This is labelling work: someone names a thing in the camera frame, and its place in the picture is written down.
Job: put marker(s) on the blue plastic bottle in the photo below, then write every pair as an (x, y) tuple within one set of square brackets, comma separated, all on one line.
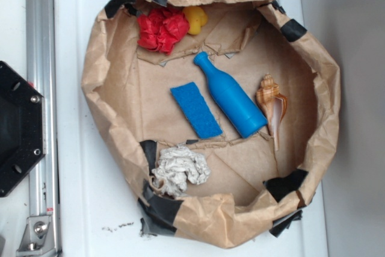
[(242, 112)]

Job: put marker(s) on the yellow rubber duck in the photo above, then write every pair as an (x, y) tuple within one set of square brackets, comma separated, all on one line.
[(196, 17)]

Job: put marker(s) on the crumpled white paper ball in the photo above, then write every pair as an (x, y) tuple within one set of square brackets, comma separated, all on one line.
[(177, 166)]

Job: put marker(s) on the blue rectangular sponge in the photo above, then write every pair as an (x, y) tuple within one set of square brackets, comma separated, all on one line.
[(196, 110)]

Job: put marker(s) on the aluminium extrusion rail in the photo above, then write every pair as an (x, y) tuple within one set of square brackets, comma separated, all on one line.
[(44, 197)]

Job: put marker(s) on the brown striped conch seashell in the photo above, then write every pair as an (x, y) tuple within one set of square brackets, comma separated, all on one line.
[(273, 104)]

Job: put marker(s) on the metal corner bracket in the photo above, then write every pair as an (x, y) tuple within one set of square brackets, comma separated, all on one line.
[(38, 237)]

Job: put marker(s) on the crumpled red paper ball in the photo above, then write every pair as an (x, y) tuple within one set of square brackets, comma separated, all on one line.
[(162, 29)]

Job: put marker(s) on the brown paper bag bin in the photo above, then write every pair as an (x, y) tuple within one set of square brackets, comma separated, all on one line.
[(251, 185)]

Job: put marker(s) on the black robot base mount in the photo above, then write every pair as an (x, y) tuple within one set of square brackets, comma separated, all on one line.
[(22, 133)]

